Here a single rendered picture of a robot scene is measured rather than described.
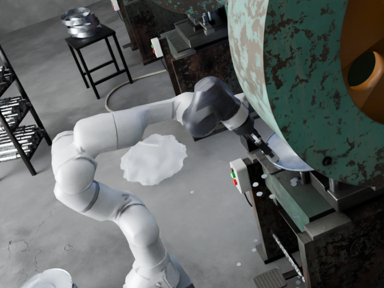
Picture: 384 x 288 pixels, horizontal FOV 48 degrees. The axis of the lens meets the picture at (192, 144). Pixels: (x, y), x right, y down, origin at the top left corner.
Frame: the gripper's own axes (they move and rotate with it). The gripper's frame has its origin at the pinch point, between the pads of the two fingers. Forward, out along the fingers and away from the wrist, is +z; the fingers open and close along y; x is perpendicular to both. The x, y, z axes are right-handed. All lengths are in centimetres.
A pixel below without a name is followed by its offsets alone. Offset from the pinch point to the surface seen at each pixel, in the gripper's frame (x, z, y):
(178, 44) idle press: 4, 23, -173
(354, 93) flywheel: 23, -31, 37
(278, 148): 3.4, 5.9, -6.1
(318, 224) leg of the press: -4.2, 17.4, 20.9
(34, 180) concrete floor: -144, 26, -183
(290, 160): 3.5, 5.8, 2.5
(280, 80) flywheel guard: 11, -52, 43
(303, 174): 3.6, 15.0, 2.5
